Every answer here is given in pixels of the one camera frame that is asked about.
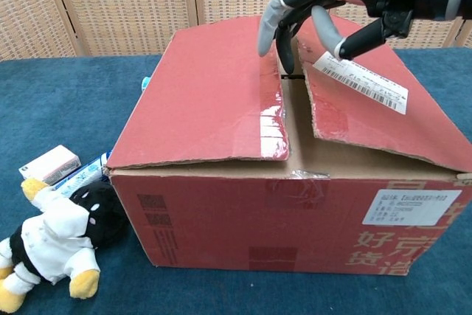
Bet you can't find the woven rattan folding screen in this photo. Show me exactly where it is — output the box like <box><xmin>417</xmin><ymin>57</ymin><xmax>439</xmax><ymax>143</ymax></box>
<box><xmin>0</xmin><ymin>0</ymin><xmax>472</xmax><ymax>61</ymax></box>

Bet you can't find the blue felt table cover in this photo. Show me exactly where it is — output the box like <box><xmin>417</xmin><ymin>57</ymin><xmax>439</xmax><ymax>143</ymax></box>
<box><xmin>0</xmin><ymin>47</ymin><xmax>472</xmax><ymax>315</ymax></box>

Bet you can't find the red cardboard box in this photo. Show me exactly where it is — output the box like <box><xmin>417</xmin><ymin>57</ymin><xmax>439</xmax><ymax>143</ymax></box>
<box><xmin>104</xmin><ymin>14</ymin><xmax>472</xmax><ymax>277</ymax></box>

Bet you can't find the black plush toy white coat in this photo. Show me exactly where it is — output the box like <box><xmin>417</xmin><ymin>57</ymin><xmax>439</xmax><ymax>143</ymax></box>
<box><xmin>0</xmin><ymin>176</ymin><xmax>128</xmax><ymax>314</ymax></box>

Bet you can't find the small pink carton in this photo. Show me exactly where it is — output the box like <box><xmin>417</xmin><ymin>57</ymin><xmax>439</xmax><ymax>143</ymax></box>
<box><xmin>18</xmin><ymin>145</ymin><xmax>82</xmax><ymax>186</ymax></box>

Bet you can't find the blue white tube package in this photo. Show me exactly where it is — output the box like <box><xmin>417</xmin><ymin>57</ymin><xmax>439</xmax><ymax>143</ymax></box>
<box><xmin>51</xmin><ymin>150</ymin><xmax>114</xmax><ymax>198</ymax></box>

